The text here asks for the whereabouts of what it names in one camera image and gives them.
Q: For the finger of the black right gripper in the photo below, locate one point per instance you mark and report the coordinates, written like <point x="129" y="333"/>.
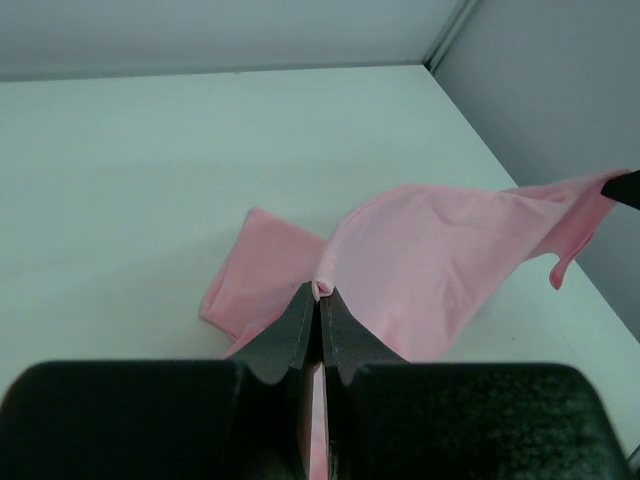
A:
<point x="624" y="189"/>

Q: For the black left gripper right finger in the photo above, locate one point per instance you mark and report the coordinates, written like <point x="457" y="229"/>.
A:
<point x="388" y="418"/>

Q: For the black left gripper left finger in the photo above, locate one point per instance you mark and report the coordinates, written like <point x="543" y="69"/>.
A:
<point x="243" y="417"/>

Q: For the pink t-shirt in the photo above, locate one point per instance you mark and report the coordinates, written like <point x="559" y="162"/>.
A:
<point x="413" y="265"/>

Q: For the right aluminium frame post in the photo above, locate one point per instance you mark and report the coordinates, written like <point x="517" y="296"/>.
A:
<point x="450" y="32"/>

